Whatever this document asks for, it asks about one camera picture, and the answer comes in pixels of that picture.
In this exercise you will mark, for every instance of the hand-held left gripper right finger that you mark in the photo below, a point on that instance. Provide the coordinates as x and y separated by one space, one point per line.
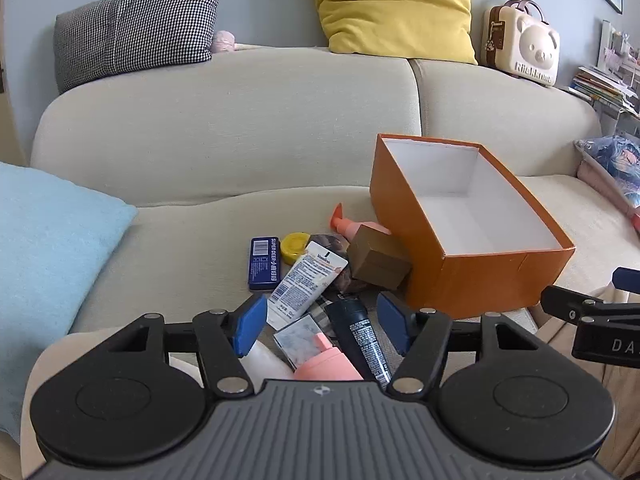
392 320

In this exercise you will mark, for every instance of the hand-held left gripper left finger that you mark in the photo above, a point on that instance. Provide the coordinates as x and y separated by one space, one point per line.
250 322

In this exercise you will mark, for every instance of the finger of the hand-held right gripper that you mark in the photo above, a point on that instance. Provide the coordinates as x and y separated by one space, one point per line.
565 302
627 279

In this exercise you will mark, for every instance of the black spray can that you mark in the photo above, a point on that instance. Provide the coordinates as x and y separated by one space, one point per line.
360 335

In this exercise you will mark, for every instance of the clear plastic box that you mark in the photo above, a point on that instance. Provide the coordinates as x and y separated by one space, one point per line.
297 340

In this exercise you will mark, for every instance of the small brown cardboard box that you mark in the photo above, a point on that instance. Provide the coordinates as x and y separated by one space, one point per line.
377 265

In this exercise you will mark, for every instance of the blue metal tin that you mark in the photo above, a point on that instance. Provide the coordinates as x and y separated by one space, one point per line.
264 265

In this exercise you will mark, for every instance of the white cream tube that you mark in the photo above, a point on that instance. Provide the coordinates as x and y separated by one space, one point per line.
305 280

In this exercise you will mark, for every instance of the plaid case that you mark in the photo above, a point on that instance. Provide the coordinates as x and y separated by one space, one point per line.
320 320

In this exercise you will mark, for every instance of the salmon pink bottle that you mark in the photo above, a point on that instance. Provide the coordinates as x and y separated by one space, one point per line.
330 365

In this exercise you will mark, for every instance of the orange cardboard box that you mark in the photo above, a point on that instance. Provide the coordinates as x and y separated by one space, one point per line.
480 285

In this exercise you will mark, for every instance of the yellow tape measure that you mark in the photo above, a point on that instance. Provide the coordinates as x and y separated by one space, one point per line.
295 247

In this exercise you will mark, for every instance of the brown printed card box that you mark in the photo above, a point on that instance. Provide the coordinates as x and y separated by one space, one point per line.
332 242

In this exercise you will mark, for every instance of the pink pump bottle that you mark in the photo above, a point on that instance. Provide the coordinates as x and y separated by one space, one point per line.
352 229

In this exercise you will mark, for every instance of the blue printed pillow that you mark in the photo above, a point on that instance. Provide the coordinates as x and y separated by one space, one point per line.
615 157

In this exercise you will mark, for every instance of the white shelf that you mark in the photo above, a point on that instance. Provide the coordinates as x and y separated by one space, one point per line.
620 120

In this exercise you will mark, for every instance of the stack of books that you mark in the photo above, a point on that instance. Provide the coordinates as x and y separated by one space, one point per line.
600 85

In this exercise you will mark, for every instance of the beige sofa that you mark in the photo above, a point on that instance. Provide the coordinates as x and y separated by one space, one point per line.
225 125

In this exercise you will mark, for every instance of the light blue cushion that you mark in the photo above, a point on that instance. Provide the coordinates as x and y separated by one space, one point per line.
45 260

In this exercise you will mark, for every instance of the cream bear suitcase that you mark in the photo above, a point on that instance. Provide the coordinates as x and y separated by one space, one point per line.
530 50

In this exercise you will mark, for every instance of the pink plush toy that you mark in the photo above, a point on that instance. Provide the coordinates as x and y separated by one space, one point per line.
223 42

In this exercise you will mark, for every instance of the houndstooth pillow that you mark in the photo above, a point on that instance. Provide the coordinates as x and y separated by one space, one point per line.
135 30

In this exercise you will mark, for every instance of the yellow pillow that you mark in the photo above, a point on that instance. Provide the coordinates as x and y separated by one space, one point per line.
395 5

